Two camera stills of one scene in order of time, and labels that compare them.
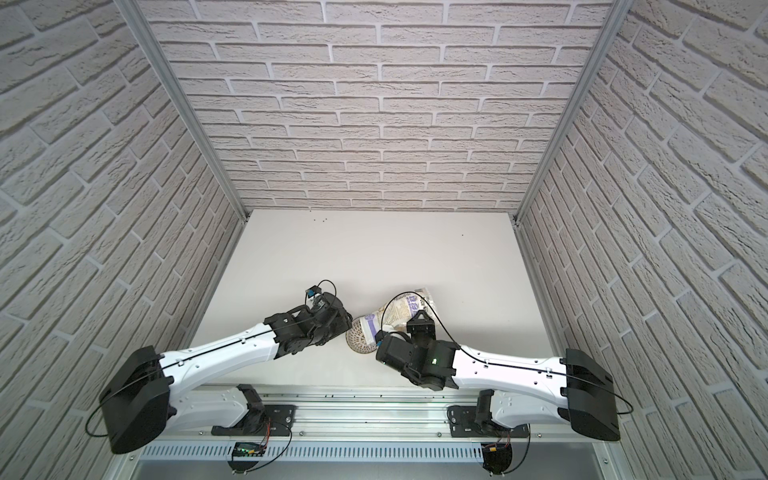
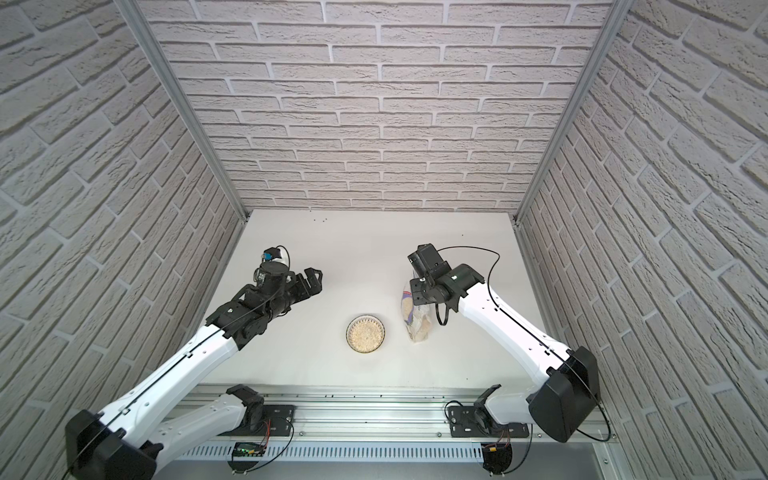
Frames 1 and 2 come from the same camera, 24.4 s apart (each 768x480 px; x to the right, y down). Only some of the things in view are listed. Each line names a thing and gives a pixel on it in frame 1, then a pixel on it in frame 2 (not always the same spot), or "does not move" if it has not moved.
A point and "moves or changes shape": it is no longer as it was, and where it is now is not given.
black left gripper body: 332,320 to 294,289
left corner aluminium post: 137,19 does not move
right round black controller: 496,457 does not move
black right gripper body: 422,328 to 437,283
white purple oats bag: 394,317 moves or changes shape
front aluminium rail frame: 366,413 does not move
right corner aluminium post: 618,11 does not move
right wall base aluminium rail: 540,293 does not move
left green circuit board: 249,449 does not move
